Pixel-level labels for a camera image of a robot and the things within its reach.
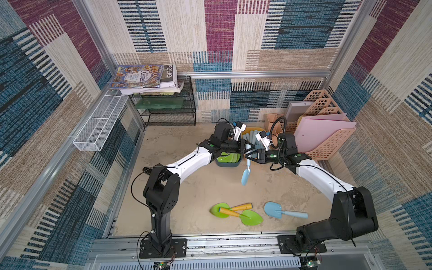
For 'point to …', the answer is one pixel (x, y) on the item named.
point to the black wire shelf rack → (167, 109)
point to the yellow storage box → (245, 134)
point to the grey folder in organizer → (296, 108)
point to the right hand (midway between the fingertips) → (246, 154)
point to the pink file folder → (311, 130)
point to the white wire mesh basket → (95, 130)
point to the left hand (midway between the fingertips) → (252, 146)
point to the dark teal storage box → (225, 164)
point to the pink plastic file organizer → (322, 151)
